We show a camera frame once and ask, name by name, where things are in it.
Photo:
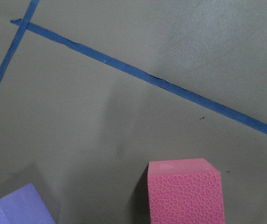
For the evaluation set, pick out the pink foam block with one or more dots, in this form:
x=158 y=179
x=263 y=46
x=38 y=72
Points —
x=185 y=191

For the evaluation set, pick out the purple foam block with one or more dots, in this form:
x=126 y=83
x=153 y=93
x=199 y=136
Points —
x=24 y=206

